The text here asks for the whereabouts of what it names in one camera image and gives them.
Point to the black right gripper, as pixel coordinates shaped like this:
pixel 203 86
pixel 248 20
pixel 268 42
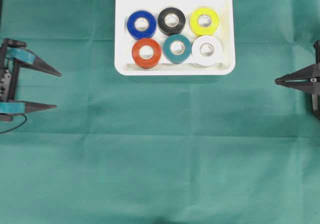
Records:
pixel 309 72

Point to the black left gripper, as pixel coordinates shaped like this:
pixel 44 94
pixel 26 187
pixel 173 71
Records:
pixel 13 56

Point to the white tape roll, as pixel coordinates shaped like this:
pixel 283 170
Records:
pixel 207 51

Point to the orange tape roll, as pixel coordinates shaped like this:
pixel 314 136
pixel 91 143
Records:
pixel 146 63

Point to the yellow tape roll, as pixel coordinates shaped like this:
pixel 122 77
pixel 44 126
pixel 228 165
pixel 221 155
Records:
pixel 199 30

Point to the blue tape roll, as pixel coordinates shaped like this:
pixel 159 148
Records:
pixel 147 33

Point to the green tape roll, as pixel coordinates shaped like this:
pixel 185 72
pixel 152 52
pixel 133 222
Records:
pixel 177 48

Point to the black tape roll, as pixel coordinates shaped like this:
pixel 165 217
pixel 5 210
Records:
pixel 166 28

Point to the white plastic tray case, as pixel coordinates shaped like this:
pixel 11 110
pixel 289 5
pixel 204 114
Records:
pixel 124 42

